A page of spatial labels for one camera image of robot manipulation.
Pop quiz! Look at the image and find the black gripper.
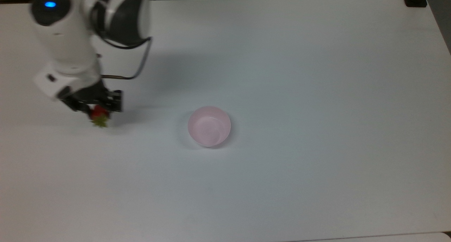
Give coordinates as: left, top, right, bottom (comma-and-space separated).
58, 79, 124, 120

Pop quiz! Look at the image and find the red strawberry with green leaves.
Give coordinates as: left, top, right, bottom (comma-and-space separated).
90, 105, 110, 128

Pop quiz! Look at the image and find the pink plastic bowl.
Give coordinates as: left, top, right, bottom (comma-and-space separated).
187, 106, 231, 148

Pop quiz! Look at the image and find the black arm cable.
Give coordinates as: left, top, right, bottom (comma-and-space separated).
100, 37, 153, 80

